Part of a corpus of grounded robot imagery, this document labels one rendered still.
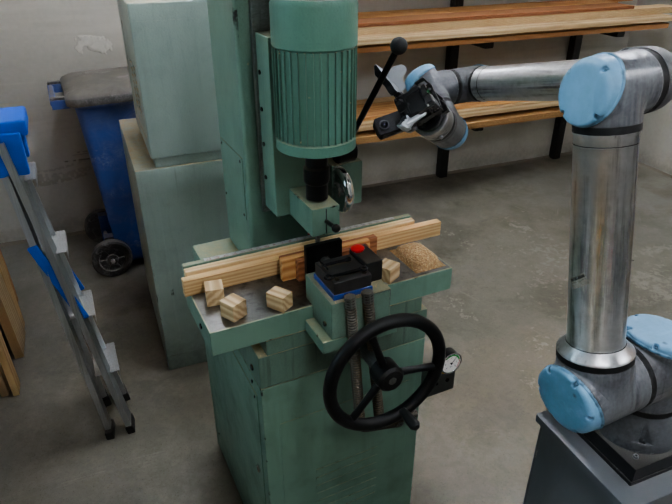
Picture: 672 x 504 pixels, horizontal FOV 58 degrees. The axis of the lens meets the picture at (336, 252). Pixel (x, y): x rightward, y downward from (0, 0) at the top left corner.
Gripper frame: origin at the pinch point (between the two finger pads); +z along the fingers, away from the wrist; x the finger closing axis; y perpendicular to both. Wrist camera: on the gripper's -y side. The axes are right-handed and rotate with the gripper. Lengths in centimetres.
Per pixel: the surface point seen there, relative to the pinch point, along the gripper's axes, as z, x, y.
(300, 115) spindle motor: 11.6, -0.2, -14.1
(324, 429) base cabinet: -21, 58, -54
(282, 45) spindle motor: 18.8, -10.8, -9.0
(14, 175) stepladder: 15, -34, -100
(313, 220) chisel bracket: -3.0, 15.0, -27.2
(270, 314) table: 6, 32, -40
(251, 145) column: -2.4, -9.9, -35.7
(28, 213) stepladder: 8, -26, -106
